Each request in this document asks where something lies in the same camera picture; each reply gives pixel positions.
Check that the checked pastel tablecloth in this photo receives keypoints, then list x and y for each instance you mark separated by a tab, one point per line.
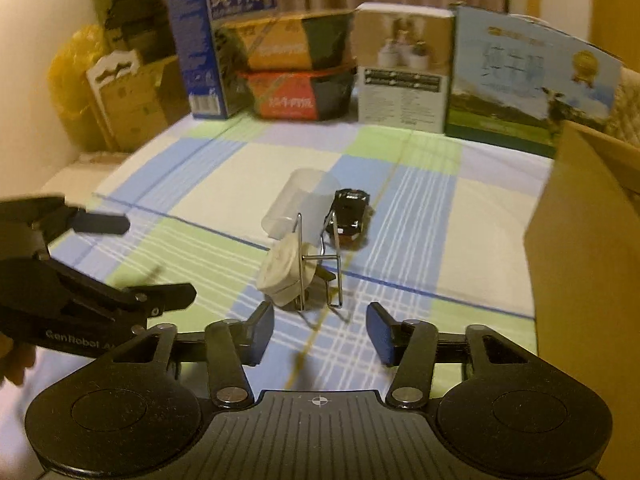
200	185

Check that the light blue milk case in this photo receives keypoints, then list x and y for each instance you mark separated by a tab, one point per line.
520	85

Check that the clear plastic cup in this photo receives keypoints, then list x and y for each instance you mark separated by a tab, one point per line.
300	200

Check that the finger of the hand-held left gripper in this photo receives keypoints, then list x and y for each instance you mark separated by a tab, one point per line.
100	224
165	297

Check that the tall blue milk carton box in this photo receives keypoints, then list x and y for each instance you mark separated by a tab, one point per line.
200	45

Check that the yellow plastic bag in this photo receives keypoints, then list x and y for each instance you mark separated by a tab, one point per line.
75	90

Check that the cream tape roll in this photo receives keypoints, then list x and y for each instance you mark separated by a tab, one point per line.
282	270

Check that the person's left hand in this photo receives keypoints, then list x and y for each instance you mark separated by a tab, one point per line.
12	362

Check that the cream printed bed sheet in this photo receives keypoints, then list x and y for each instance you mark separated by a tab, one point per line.
80	172

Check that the orange black tray boxes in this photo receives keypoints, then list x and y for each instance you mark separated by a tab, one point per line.
285	42

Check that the red label noodle bowl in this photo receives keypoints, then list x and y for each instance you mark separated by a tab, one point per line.
295	92

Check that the black storage rack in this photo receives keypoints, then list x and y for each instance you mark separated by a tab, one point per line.
130	5

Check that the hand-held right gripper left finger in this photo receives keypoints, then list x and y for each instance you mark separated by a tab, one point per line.
260	331

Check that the white product box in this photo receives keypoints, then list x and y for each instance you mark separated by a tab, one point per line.
402	75

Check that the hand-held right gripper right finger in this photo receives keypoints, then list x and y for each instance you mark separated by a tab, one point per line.
382	334

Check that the brown cardboard box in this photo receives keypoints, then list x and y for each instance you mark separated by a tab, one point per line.
585	260

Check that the black binder clip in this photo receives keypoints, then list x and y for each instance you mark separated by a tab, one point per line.
350	215

